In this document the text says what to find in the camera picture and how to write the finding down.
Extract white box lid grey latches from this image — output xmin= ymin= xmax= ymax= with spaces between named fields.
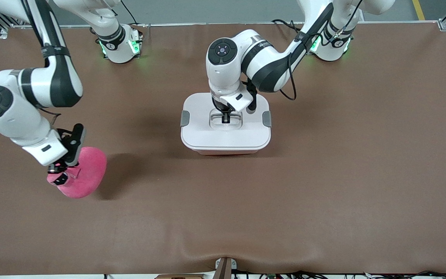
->
xmin=180 ymin=92 xmax=272 ymax=152

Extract pink plush toy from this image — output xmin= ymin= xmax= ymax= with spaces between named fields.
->
xmin=46 ymin=146 xmax=108 ymax=199

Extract pink plastic box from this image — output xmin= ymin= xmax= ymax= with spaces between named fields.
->
xmin=195 ymin=149 xmax=261 ymax=156

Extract brown table mat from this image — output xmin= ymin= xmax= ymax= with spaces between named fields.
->
xmin=0 ymin=21 xmax=446 ymax=276

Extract metal table clamp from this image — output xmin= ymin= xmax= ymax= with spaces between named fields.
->
xmin=214 ymin=257 xmax=237 ymax=279

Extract black left arm base cable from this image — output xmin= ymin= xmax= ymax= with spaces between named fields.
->
xmin=271 ymin=18 xmax=305 ymax=35

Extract black arm base cable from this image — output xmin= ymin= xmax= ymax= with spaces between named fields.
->
xmin=121 ymin=0 xmax=138 ymax=26
xmin=271 ymin=18 xmax=305 ymax=35

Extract black right arm base cable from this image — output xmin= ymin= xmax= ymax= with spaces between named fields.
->
xmin=121 ymin=0 xmax=138 ymax=26

